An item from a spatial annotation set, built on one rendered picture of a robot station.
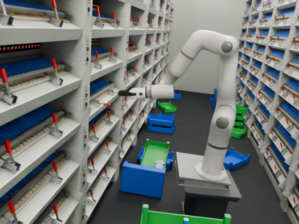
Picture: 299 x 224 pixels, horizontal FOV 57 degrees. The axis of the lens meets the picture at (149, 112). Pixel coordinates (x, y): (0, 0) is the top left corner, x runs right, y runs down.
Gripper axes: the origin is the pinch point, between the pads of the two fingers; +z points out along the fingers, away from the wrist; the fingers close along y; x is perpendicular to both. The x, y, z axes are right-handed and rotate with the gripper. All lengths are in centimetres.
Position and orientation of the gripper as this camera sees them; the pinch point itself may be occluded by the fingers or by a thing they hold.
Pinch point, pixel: (122, 93)
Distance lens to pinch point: 170.3
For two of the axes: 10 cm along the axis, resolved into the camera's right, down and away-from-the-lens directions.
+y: 1.6, -2.8, 9.5
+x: -0.7, -9.6, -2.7
